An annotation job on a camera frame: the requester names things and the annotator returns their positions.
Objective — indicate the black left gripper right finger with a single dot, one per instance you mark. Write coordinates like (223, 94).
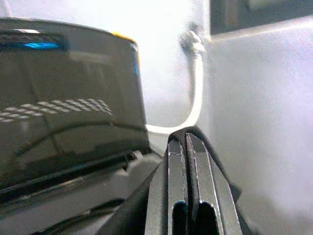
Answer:
(220, 195)

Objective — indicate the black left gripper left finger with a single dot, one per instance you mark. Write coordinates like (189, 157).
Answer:
(159, 195)

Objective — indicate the grey top-loading washing machine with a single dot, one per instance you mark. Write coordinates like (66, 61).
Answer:
(73, 218)

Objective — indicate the dark tinted washer lid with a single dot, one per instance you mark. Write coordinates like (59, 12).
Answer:
(73, 85)

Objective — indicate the yellow lid sticker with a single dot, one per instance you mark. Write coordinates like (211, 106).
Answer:
(124, 36)

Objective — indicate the white wall tap fitting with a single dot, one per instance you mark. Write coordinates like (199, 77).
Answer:
(193, 40)

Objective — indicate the dark window frame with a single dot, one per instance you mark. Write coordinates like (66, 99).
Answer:
(256, 14)

